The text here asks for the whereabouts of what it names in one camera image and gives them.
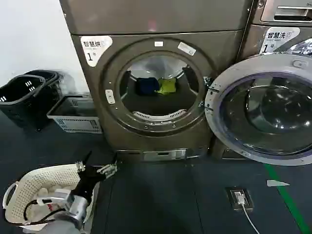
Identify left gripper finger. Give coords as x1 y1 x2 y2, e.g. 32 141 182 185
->
75 150 93 174
97 157 119 181

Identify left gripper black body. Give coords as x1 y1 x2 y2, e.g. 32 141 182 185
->
72 165 104 199

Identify white clothes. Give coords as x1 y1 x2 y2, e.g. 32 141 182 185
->
28 179 79 220

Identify white perforated laundry basket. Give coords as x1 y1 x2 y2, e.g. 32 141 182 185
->
2 163 101 232

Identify grey slotted plastic crate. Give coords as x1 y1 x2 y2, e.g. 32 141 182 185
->
46 95 103 134

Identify black plastic laundry basket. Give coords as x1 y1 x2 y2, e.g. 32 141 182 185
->
0 75 47 133
23 70 64 115

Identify blue garment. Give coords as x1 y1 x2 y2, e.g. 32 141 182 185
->
135 77 160 97

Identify yellow-green garment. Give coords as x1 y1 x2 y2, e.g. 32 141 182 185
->
155 78 177 96

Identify floor power socket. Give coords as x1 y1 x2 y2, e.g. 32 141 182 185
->
225 187 254 211

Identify grey front-load dryer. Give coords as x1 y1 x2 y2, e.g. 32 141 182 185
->
59 0 253 163

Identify white floor tape piece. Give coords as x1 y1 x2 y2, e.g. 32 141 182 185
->
266 179 291 188

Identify round glass dryer door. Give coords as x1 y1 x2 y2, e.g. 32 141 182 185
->
204 54 312 167

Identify green floor tape line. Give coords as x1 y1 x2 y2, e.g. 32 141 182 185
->
264 162 312 234

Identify grey washing machine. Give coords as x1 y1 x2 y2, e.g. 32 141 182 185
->
211 0 312 161

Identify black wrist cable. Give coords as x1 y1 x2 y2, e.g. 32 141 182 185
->
23 198 67 224

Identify white plug and cable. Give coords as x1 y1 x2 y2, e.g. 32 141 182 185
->
233 192 261 234

